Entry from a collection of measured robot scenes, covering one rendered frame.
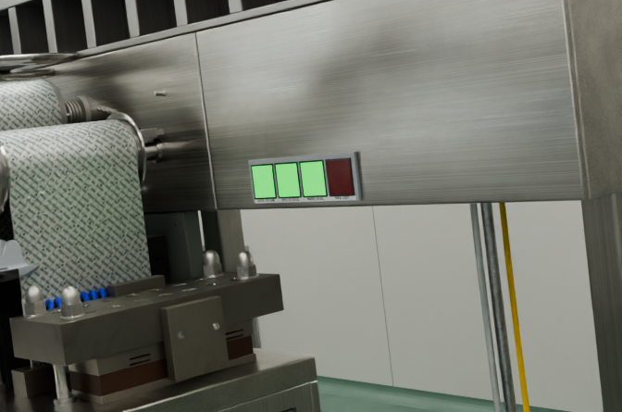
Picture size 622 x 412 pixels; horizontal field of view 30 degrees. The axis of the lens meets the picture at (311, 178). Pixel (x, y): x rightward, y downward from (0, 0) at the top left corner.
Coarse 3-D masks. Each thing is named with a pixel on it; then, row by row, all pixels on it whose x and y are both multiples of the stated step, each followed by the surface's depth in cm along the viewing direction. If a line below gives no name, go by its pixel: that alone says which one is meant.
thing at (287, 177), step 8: (280, 168) 178; (288, 168) 177; (296, 168) 176; (280, 176) 179; (288, 176) 177; (296, 176) 176; (280, 184) 179; (288, 184) 177; (296, 184) 176; (280, 192) 179; (288, 192) 178; (296, 192) 176
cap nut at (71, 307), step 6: (66, 288) 167; (72, 288) 167; (66, 294) 167; (72, 294) 167; (78, 294) 168; (66, 300) 167; (72, 300) 167; (78, 300) 167; (66, 306) 167; (72, 306) 166; (78, 306) 167; (66, 312) 167; (72, 312) 166; (78, 312) 167; (60, 318) 167; (66, 318) 166; (72, 318) 166
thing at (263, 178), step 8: (256, 168) 183; (264, 168) 181; (256, 176) 183; (264, 176) 182; (272, 176) 180; (256, 184) 183; (264, 184) 182; (272, 184) 180; (256, 192) 184; (264, 192) 182; (272, 192) 181
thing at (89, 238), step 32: (64, 192) 186; (96, 192) 190; (128, 192) 194; (32, 224) 182; (64, 224) 186; (96, 224) 190; (128, 224) 193; (32, 256) 182; (64, 256) 186; (96, 256) 189; (128, 256) 193; (64, 288) 185; (96, 288) 189
